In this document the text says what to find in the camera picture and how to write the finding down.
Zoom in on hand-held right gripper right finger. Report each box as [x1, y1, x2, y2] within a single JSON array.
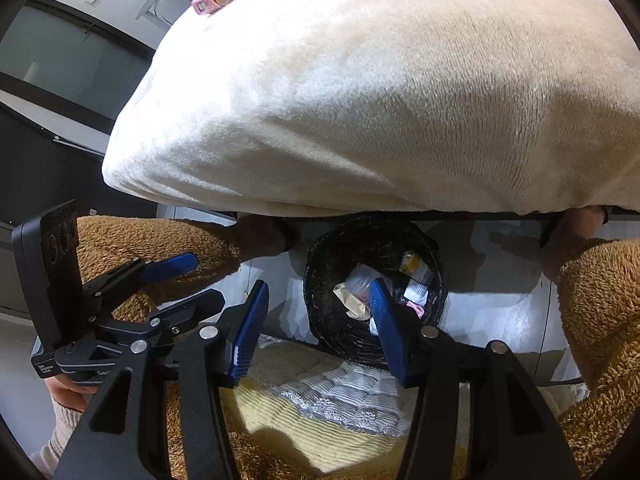
[[369, 277, 583, 480]]

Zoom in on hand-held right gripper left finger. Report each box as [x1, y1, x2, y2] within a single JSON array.
[[52, 280, 271, 480]]

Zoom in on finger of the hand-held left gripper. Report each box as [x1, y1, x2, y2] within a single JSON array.
[[97, 289, 227, 343], [80, 252, 200, 313]]

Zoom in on brown paper bag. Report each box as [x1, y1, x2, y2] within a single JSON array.
[[332, 282, 374, 321]]

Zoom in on white labelled wrapper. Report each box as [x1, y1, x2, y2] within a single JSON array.
[[404, 270, 435, 304]]

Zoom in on clear plastic bottle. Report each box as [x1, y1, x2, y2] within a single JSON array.
[[345, 265, 386, 299]]

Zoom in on round bin with black bag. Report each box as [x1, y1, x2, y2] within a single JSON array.
[[303, 212, 447, 366]]

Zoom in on yellow snack wrapper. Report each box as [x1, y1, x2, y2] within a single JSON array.
[[400, 251, 426, 276]]

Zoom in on person's left forearm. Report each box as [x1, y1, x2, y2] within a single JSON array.
[[29, 399, 89, 479]]

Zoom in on person's left hand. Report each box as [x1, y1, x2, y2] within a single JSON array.
[[44, 374, 102, 414]]

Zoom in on person's left leg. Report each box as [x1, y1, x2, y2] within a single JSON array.
[[75, 214, 292, 311]]

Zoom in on person's leg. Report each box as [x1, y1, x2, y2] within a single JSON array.
[[539, 206, 640, 466], [75, 214, 292, 311]]

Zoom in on black flat panel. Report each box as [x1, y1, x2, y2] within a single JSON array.
[[0, 105, 166, 222]]

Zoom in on frosted glass door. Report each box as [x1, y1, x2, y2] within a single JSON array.
[[0, 0, 162, 137]]

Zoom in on person's right leg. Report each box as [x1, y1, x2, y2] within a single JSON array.
[[539, 206, 640, 466]]

